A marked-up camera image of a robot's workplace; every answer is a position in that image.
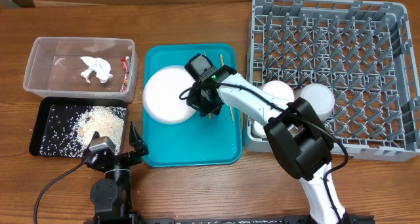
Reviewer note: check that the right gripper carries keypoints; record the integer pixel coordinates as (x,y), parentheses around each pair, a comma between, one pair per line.
(203,107)

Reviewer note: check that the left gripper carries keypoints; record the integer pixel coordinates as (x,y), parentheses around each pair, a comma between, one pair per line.
(140,144)

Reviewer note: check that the wooden chopstick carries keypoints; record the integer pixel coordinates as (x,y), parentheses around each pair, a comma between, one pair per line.
(231,109)
(209,115)

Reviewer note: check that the white round plate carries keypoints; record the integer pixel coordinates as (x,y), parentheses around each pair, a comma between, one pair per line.
(161,95)

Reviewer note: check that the white rice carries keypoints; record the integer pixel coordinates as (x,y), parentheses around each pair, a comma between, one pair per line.
(70,128)

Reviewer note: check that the white napkin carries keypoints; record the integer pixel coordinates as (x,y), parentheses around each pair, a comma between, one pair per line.
(99,66)

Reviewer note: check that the white pink bowl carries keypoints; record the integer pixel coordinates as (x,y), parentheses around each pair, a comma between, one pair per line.
(279,89)

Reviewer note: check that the red snack wrapper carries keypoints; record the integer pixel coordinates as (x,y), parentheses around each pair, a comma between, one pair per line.
(125,65)

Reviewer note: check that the grey bowl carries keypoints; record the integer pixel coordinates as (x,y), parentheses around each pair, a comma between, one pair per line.
(320,97)

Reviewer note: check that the white paper cup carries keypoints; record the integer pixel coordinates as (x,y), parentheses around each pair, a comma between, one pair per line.
(257,130)

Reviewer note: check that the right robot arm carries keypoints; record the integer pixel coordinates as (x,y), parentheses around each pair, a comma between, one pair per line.
(296,135)

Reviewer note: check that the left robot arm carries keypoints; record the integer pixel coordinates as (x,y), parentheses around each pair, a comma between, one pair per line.
(112,195)

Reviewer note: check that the grey dishwasher rack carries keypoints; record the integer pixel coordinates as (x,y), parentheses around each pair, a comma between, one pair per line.
(362,51)

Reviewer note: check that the teal serving tray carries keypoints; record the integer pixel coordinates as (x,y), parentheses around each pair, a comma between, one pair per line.
(198,141)

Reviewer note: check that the black tray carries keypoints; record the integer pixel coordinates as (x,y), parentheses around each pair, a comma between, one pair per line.
(44,111)

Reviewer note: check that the clear plastic bin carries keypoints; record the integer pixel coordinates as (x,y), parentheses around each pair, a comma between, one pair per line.
(54,67)

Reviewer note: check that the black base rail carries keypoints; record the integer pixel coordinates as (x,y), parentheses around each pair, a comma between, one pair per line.
(290,219)

